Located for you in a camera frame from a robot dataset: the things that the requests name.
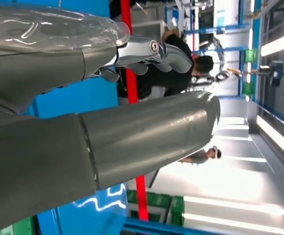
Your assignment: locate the blue metal shelf rack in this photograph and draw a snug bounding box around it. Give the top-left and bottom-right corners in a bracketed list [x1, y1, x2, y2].
[10, 0, 221, 235]
[164, 0, 263, 101]

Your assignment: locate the person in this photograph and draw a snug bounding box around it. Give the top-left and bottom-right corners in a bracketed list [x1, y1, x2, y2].
[178, 146, 222, 165]
[116, 28, 214, 105]

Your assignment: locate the red barrier tape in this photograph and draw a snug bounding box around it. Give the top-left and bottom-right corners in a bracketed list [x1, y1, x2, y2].
[121, 0, 149, 222]

